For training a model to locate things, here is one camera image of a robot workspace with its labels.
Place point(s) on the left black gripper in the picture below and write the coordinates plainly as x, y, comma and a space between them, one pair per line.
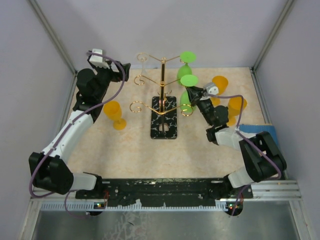
116, 76

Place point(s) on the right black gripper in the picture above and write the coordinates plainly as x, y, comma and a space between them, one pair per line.
193, 92

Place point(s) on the clear wine glass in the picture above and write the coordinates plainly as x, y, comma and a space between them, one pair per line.
143, 57

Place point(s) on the orange plastic wine glass back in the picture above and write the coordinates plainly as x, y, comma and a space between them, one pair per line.
222, 83

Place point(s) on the orange plastic wine glass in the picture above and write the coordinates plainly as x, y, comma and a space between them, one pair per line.
113, 111
222, 83
235, 107

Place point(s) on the green plastic wine glass front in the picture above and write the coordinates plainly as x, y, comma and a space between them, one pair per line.
186, 57

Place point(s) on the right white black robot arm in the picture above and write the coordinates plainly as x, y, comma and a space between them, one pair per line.
261, 156

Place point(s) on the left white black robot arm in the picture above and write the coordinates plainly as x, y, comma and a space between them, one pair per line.
49, 170

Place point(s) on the gold wine glass rack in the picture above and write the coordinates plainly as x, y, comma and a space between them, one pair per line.
164, 115

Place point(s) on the blue yellow picture board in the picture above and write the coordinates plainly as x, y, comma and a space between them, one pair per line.
255, 129

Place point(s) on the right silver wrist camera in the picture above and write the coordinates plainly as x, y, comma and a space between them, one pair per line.
210, 89

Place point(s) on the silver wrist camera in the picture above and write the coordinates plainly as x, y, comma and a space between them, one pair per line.
210, 89
96, 60

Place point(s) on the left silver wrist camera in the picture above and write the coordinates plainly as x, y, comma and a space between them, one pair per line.
96, 60

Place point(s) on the black mounting rail base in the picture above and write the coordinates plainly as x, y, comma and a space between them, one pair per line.
174, 193

